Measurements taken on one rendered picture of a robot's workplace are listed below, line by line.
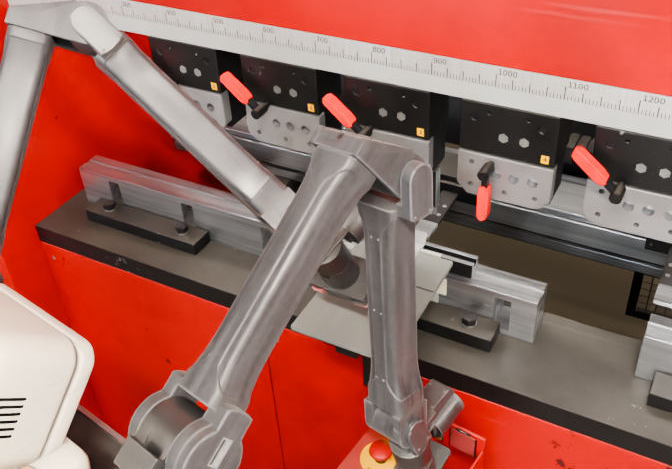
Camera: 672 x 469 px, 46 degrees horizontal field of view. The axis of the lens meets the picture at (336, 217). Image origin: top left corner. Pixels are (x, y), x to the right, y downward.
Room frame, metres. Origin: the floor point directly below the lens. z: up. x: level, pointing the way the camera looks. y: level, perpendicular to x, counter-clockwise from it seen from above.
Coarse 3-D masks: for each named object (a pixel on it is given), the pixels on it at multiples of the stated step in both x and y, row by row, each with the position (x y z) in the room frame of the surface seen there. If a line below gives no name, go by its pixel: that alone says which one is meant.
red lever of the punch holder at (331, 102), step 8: (328, 96) 1.14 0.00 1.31; (328, 104) 1.13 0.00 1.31; (336, 104) 1.13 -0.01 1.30; (336, 112) 1.12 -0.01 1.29; (344, 112) 1.12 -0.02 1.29; (344, 120) 1.11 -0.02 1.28; (352, 120) 1.12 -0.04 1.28; (352, 128) 1.11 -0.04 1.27; (360, 128) 1.11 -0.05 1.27; (368, 128) 1.12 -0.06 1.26; (368, 136) 1.10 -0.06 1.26
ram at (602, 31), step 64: (128, 0) 1.38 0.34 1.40; (192, 0) 1.30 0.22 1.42; (256, 0) 1.24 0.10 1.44; (320, 0) 1.18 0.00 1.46; (384, 0) 1.12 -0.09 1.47; (448, 0) 1.07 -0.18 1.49; (512, 0) 1.02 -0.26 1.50; (576, 0) 0.98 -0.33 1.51; (640, 0) 0.94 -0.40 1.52; (320, 64) 1.18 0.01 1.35; (512, 64) 1.02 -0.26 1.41; (576, 64) 0.98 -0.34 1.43; (640, 64) 0.93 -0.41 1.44; (640, 128) 0.93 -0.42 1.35
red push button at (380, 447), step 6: (372, 444) 0.85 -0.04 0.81; (378, 444) 0.85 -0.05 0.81; (384, 444) 0.84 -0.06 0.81; (372, 450) 0.83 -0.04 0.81; (378, 450) 0.83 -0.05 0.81; (384, 450) 0.83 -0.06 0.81; (390, 450) 0.83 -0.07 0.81; (372, 456) 0.83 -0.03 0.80; (378, 456) 0.82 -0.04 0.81; (384, 456) 0.82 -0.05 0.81; (390, 456) 0.83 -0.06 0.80; (378, 462) 0.83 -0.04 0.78; (384, 462) 0.83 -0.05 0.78
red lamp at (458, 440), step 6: (456, 432) 0.84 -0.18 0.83; (450, 438) 0.85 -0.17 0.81; (456, 438) 0.84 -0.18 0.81; (462, 438) 0.84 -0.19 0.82; (468, 438) 0.83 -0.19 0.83; (450, 444) 0.85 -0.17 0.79; (456, 444) 0.84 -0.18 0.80; (462, 444) 0.84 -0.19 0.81; (468, 444) 0.83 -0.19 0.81; (474, 444) 0.82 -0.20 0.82; (462, 450) 0.84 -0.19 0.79; (468, 450) 0.83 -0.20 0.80
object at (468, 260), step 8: (424, 248) 1.13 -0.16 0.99; (432, 248) 1.13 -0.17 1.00; (440, 248) 1.12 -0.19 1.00; (448, 248) 1.12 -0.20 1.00; (448, 256) 1.10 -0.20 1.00; (456, 256) 1.10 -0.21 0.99; (464, 256) 1.10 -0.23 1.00; (472, 256) 1.09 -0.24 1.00; (456, 264) 1.08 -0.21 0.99; (464, 264) 1.07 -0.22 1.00; (472, 264) 1.07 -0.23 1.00; (456, 272) 1.08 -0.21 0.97; (464, 272) 1.07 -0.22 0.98; (472, 272) 1.07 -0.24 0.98
